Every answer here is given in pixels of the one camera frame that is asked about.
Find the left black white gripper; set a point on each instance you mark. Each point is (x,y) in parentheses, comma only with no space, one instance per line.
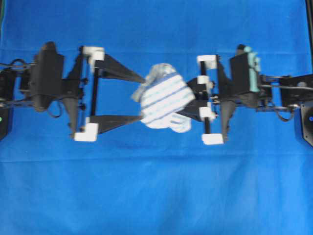
(73,92)

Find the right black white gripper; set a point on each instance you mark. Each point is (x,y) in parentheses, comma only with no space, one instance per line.
(208,105)

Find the blue striped white towel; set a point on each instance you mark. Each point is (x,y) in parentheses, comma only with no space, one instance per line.
(163,94)

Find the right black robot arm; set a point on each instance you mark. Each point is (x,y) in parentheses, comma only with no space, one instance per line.
(277,94)

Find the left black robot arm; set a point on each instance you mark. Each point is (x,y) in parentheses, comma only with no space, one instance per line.
(15,88)

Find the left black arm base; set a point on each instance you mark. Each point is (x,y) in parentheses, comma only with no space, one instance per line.
(6,119)

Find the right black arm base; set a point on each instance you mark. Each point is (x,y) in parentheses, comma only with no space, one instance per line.
(303,124)

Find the blue table cloth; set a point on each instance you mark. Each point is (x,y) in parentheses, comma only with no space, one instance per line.
(140,181)

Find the right black teal wrist camera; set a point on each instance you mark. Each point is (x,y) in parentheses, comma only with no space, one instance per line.
(245,68)

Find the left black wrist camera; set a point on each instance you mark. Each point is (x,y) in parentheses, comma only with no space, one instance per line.
(46,77)

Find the black frame post right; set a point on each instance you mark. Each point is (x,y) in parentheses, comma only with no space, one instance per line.
(309,8)

